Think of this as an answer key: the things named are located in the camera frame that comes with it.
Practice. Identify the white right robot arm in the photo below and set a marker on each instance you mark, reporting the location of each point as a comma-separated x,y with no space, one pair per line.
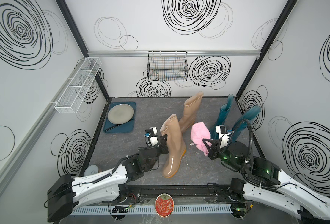
264,182

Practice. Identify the black mounting rail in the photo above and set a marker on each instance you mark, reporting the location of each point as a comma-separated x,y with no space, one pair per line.
167,191

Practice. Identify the white wire shelf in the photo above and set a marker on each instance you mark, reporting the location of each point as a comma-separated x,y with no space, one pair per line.
79,85

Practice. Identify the grey round plate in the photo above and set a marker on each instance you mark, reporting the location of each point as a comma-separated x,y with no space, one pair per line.
120,114

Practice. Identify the black wire basket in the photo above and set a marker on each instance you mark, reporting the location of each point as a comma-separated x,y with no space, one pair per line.
168,68

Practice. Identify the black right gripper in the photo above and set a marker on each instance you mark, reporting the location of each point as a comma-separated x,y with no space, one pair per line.
213,147

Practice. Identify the grey wall rail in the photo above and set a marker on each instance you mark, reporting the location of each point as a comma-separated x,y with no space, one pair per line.
174,53

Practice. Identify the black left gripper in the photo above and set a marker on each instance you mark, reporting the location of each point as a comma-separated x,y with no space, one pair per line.
162,144

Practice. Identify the beige rubber boot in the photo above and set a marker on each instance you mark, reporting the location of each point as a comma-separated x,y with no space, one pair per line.
191,106
175,143

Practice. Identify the pink microfiber cloth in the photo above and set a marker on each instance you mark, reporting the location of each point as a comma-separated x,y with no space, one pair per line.
199,131

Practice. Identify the white slotted cable duct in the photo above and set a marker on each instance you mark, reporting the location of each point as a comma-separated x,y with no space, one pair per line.
150,209

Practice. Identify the copper tape roll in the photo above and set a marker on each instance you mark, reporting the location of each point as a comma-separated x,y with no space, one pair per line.
91,170

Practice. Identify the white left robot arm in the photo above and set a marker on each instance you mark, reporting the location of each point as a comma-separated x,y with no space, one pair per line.
70,193

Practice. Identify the teal rectangular tray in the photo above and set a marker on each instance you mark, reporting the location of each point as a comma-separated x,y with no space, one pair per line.
126,128

